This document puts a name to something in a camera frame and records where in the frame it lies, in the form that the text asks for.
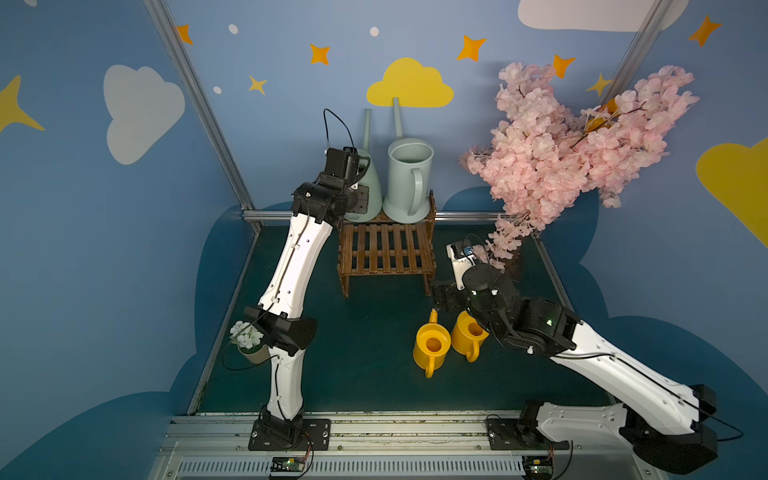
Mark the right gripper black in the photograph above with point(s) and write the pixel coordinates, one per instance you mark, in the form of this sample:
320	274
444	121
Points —
447	294

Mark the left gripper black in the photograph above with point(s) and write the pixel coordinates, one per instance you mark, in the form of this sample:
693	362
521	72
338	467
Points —
360	198

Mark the mint green watering can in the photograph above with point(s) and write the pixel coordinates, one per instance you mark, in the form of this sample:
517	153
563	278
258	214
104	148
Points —
367	180

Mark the brown wooden slatted shelf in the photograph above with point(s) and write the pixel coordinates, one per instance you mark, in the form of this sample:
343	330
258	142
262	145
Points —
384	247

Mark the yellow watering can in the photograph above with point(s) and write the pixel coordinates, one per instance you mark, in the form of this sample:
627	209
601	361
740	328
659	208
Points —
467	337
432	343

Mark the large pale blue watering can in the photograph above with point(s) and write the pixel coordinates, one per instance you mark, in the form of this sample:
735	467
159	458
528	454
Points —
410	162

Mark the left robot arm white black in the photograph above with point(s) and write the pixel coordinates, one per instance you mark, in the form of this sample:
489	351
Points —
279	314

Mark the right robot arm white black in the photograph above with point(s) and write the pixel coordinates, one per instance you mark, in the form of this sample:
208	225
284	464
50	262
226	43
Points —
661	421

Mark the pink cherry blossom tree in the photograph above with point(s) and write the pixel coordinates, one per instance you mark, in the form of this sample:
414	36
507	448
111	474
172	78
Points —
543	156

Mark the white flower potted plant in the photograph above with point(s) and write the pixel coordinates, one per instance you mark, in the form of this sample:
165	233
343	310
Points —
249	342

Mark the right circuit board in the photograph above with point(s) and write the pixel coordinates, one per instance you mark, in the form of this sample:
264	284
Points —
537	468

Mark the circuit board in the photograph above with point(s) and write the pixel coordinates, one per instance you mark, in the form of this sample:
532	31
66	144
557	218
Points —
295	466
537	468

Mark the left circuit board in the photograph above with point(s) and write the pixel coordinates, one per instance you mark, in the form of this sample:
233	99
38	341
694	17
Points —
295	466

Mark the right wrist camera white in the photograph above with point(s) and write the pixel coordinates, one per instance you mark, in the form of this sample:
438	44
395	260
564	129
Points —
462	257

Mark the aluminium back rail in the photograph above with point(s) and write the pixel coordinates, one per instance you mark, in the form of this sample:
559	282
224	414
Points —
462	217

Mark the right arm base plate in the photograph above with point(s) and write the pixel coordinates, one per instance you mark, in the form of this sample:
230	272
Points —
506	434

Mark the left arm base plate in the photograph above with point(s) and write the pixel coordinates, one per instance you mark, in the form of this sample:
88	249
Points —
275	434

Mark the aluminium front rail frame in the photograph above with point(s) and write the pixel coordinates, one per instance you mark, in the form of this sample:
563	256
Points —
381	445

